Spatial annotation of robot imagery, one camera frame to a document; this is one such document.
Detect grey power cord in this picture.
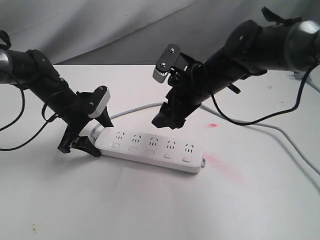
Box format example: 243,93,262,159
90,101,320,173

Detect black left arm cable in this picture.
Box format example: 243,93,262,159
0,82,63,152

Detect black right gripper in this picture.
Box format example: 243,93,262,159
151,72,213,130

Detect white five-socket power strip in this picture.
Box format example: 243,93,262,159
94,127,206,174

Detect grey wall plug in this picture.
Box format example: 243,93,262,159
292,71,320,92

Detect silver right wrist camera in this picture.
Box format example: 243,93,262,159
152,43,196,84

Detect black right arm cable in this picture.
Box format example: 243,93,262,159
209,62,320,125

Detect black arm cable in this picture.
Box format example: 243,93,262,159
0,82,63,152
209,62,320,125

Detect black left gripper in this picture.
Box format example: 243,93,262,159
57,106,114,157

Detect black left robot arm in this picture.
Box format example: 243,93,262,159
0,30,113,157

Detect grey backdrop cloth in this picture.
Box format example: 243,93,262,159
0,0,320,65

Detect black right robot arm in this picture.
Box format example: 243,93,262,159
152,7,320,129

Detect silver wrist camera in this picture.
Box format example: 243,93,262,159
77,85,111,119
152,43,196,84

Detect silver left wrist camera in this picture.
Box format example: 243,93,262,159
77,85,111,119

